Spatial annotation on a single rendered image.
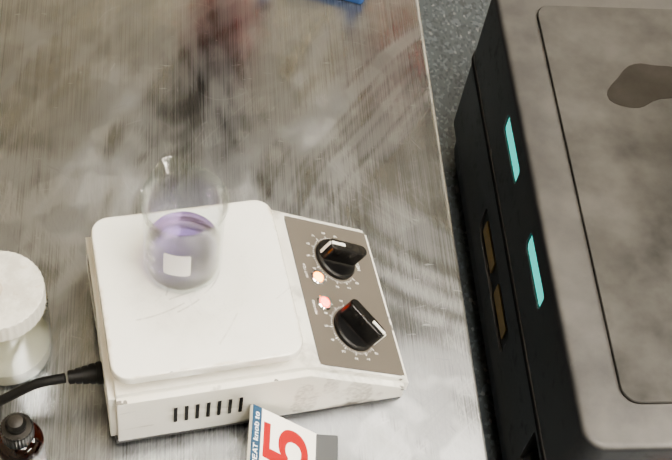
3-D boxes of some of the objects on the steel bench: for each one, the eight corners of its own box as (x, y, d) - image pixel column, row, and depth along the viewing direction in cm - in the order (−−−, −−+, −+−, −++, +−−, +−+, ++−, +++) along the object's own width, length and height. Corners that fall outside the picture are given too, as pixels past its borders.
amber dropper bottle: (18, 437, 82) (8, 388, 76) (57, 458, 81) (50, 410, 76) (-9, 475, 80) (-22, 428, 74) (30, 496, 80) (21, 451, 74)
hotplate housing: (360, 247, 93) (375, 183, 87) (404, 404, 86) (425, 348, 80) (56, 286, 88) (49, 222, 82) (77, 457, 81) (71, 402, 75)
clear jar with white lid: (19, 405, 83) (7, 346, 77) (-56, 363, 84) (-74, 302, 78) (71, 336, 86) (64, 275, 80) (-2, 297, 87) (-14, 233, 81)
